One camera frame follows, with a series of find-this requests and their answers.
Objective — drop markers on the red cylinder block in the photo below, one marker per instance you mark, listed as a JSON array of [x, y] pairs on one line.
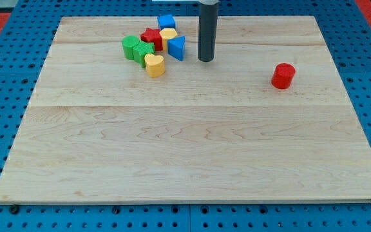
[[283, 75]]

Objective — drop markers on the yellow heart block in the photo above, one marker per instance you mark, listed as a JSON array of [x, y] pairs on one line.
[[155, 65]]

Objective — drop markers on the blue triangle block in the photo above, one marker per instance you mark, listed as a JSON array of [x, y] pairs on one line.
[[176, 47]]

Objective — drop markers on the green star block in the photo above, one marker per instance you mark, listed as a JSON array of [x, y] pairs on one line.
[[140, 51]]

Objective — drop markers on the yellow hexagon block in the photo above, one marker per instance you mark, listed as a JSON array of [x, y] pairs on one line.
[[167, 34]]

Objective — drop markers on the red star block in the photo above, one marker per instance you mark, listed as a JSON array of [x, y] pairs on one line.
[[151, 35]]

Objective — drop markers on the light wooden board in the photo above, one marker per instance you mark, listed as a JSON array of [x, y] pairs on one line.
[[99, 131]]

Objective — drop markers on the green cylinder block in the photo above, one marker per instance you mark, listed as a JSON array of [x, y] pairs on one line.
[[128, 44]]

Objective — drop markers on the blue cube block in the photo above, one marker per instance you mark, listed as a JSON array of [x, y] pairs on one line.
[[166, 21]]

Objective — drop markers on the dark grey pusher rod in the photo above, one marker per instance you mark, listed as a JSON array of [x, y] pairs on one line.
[[208, 15]]

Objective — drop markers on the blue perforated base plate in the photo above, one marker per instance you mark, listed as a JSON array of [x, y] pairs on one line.
[[24, 44]]

